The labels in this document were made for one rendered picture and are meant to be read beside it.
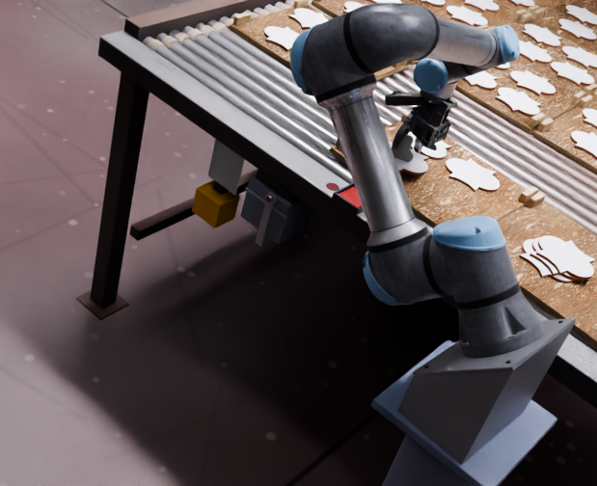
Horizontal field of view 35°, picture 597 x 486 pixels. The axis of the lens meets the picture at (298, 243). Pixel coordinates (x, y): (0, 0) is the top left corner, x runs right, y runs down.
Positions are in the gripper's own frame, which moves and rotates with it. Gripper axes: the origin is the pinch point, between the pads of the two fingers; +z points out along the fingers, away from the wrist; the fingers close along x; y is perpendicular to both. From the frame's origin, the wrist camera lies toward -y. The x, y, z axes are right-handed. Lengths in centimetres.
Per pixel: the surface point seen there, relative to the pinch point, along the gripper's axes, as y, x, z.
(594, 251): 47, 19, 2
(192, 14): -80, 1, 4
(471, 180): 13.7, 12.6, 2.1
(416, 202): 12.0, -7.5, 3.0
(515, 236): 32.9, 4.9, 2.5
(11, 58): -214, 34, 101
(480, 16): -45, 100, 3
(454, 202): 16.8, 1.8, 2.9
